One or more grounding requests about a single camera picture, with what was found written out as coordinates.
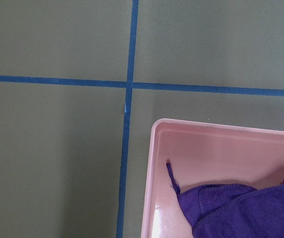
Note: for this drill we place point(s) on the purple microfiber cloth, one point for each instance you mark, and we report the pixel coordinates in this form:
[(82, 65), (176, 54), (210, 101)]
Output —
[(232, 210)]

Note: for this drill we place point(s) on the pink plastic bin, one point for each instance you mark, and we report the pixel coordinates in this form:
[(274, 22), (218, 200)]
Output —
[(204, 153)]

